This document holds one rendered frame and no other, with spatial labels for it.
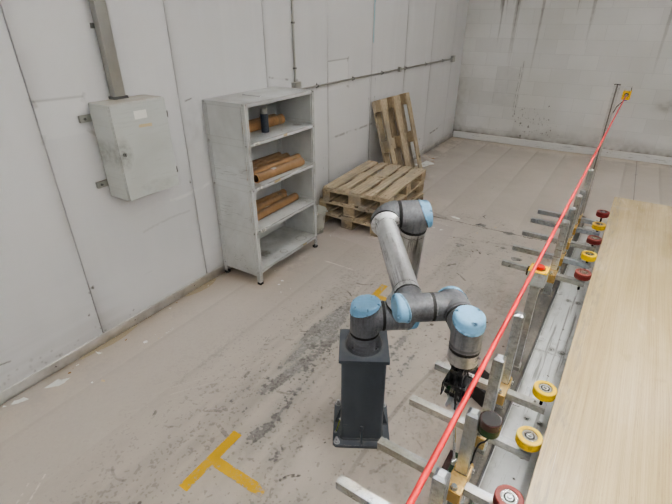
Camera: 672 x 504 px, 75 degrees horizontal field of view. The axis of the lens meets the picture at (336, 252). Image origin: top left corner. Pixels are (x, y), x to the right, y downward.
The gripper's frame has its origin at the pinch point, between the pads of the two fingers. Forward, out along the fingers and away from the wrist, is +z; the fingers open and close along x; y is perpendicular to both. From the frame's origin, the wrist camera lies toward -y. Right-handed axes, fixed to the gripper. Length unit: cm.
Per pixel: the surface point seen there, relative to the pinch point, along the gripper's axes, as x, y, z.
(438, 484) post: 7.9, 37.8, -11.9
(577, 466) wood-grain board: 37.0, -7.0, 9.9
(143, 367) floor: -211, -11, 100
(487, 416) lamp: 11.5, 10.9, -12.0
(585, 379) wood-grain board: 34, -49, 10
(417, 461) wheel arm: -5.1, 15.4, 14.1
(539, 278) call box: 9, -61, -20
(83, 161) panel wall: -258, -30, -31
